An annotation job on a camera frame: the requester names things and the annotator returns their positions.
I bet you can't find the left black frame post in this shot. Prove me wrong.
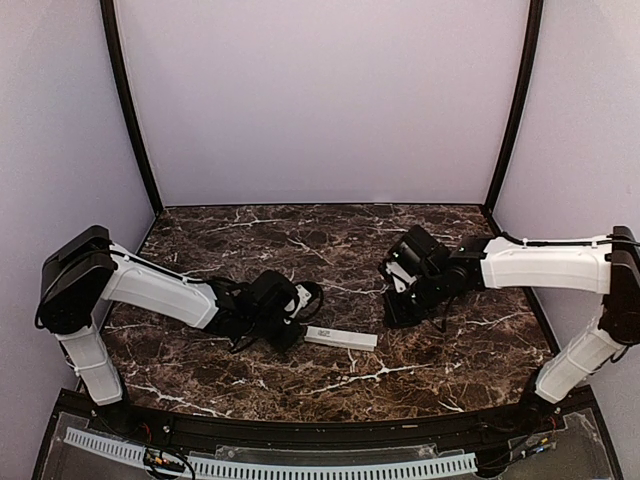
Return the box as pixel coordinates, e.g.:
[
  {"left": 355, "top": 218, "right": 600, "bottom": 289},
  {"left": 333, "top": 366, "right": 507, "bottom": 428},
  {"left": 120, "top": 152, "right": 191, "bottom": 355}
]
[{"left": 99, "top": 0, "right": 164, "bottom": 216}]

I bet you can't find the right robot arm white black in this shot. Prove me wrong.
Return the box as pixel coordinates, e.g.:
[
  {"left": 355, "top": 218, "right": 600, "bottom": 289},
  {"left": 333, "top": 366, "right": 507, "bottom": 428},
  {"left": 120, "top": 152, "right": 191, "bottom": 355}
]
[{"left": 379, "top": 225, "right": 639, "bottom": 434}]

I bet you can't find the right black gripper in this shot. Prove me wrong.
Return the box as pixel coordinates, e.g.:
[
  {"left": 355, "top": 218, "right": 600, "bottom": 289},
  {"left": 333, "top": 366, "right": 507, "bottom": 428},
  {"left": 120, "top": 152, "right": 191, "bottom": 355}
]
[{"left": 382, "top": 269, "right": 449, "bottom": 329}]

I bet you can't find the right black frame post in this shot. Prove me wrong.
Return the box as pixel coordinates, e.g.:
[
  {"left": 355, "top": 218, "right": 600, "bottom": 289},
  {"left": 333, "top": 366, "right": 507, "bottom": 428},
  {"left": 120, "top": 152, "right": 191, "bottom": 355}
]
[{"left": 482, "top": 0, "right": 544, "bottom": 218}]

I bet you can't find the black frame post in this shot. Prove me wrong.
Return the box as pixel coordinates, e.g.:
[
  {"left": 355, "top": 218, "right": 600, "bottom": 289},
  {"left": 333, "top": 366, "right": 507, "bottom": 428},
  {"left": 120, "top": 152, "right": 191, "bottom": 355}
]
[
  {"left": 482, "top": 0, "right": 544, "bottom": 218},
  {"left": 99, "top": 0, "right": 164, "bottom": 216}
]

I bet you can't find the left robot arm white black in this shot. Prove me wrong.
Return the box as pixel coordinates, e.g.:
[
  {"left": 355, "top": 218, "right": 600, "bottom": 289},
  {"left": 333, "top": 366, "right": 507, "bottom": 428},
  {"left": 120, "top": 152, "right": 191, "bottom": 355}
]
[{"left": 34, "top": 225, "right": 324, "bottom": 436}]

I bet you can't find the black front rail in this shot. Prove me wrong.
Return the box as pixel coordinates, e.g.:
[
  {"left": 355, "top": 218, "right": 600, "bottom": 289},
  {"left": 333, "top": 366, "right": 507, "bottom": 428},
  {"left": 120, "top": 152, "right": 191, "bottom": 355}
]
[{"left": 129, "top": 404, "right": 517, "bottom": 450}]

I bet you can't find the white remote control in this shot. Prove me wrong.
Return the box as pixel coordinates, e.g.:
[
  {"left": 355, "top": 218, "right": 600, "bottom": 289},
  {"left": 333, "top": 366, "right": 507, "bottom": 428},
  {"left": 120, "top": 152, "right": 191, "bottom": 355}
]
[{"left": 304, "top": 326, "right": 378, "bottom": 351}]

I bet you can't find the white slotted cable duct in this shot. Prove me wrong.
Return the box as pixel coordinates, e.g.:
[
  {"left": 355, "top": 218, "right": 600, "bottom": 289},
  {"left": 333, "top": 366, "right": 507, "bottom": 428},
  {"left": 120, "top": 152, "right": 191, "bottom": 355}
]
[{"left": 64, "top": 427, "right": 478, "bottom": 479}]

